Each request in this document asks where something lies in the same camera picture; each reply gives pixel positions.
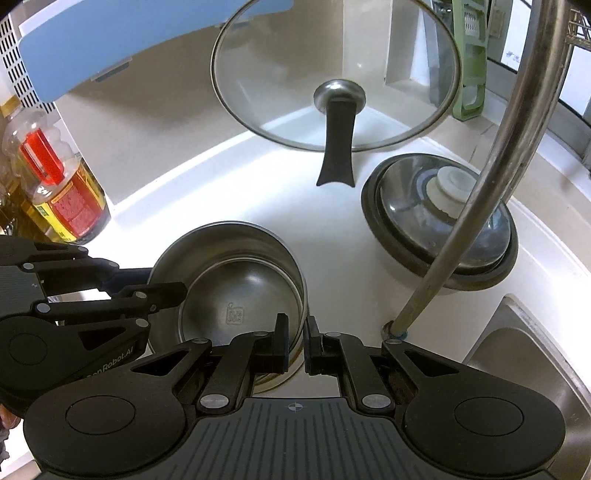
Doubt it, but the curved steel faucet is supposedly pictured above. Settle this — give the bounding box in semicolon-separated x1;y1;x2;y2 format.
382;0;575;344

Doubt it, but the deep steel pot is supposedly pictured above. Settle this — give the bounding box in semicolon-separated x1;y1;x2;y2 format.
147;220;309;395

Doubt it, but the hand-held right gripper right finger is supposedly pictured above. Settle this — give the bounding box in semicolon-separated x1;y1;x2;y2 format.
305;316;467;411

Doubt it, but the white perforated appliance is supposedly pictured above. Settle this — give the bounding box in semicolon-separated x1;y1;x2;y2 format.
0;16;58;112

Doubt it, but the glass pot lid black handle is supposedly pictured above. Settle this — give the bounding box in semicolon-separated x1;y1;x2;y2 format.
210;0;462;188

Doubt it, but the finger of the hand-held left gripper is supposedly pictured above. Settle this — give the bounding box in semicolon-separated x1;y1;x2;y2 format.
0;237;152;297
34;281;188;352

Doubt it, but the steel sink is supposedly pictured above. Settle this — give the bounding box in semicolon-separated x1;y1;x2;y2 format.
462;295;591;480

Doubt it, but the large dark oil jug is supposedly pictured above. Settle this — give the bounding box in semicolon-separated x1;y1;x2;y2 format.
0;99;24;234

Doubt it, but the soy sauce bottle red handle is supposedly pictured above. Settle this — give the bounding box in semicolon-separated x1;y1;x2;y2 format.
2;105;112;245

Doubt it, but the green plastic grater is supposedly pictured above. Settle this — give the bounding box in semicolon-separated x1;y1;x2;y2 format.
451;0;489;121

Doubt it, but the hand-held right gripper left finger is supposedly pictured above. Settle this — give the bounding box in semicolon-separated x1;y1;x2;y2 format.
131;313;291;414

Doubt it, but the steel bowl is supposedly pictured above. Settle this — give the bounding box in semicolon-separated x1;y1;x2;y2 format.
178;258;306;384

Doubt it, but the blue cutting board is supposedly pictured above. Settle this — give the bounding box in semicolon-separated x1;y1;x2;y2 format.
18;0;296;103

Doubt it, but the wire dish rack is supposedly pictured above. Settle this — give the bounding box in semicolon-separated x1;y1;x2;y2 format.
566;7;591;51

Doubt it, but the steel lid white knob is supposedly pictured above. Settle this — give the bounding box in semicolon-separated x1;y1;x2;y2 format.
376;159;511;271

